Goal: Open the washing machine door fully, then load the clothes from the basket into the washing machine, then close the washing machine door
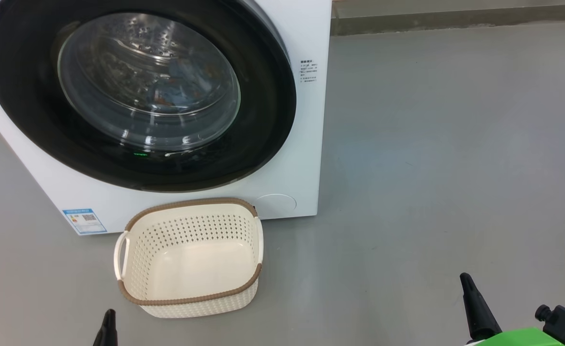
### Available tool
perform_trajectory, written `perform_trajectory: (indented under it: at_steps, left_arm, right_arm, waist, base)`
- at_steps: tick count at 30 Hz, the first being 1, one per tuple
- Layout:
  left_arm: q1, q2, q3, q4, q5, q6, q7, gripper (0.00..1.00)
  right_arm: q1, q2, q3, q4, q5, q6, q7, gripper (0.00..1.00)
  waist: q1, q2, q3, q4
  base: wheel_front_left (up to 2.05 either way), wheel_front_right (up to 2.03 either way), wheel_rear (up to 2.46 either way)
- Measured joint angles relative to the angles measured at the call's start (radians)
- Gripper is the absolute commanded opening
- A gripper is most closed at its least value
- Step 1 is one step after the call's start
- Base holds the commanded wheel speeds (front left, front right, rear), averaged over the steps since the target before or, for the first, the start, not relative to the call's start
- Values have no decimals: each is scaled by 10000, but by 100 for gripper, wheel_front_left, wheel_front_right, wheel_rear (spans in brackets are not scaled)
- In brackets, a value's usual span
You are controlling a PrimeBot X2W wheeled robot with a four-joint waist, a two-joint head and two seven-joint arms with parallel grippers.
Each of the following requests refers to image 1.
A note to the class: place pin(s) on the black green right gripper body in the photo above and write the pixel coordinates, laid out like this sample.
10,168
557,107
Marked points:
561,322

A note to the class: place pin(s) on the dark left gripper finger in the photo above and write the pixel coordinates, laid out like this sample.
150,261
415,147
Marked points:
108,331

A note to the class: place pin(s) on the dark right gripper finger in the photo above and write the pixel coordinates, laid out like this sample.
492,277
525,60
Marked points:
477,312

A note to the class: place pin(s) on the black round glass washer door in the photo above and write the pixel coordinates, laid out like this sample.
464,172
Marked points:
28,105

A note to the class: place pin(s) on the blue bear-print garment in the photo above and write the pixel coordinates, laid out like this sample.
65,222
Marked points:
186,84

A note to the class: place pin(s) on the cream perforated laundry basket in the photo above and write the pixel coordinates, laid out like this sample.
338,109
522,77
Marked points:
196,269

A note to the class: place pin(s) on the white front-load washing machine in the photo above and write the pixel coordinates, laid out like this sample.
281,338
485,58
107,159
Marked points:
301,144

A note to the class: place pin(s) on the blue energy label sticker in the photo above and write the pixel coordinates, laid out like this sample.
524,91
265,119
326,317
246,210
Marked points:
84,221

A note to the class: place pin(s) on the round white filter cover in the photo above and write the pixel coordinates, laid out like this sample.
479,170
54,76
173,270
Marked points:
276,203

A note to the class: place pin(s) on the small printed text label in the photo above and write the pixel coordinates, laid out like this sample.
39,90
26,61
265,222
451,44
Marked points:
309,71

